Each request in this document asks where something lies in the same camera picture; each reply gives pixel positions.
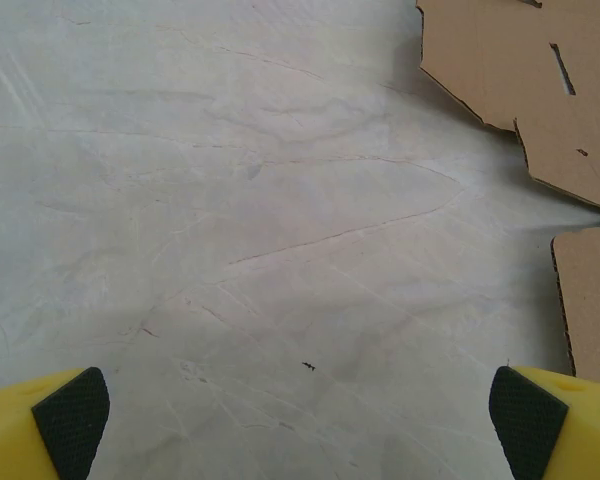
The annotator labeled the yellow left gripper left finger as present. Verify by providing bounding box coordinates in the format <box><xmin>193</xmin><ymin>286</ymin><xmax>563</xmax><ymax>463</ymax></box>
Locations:
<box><xmin>0</xmin><ymin>366</ymin><xmax>111</xmax><ymax>480</ymax></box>

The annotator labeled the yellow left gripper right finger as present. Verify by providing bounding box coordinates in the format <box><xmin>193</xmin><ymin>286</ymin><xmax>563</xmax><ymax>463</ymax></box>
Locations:
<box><xmin>488</xmin><ymin>365</ymin><xmax>600</xmax><ymax>480</ymax></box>

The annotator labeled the brown cardboard box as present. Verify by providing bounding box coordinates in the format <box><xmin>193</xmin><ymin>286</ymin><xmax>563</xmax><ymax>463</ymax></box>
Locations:
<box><xmin>414</xmin><ymin>0</ymin><xmax>600</xmax><ymax>379</ymax></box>

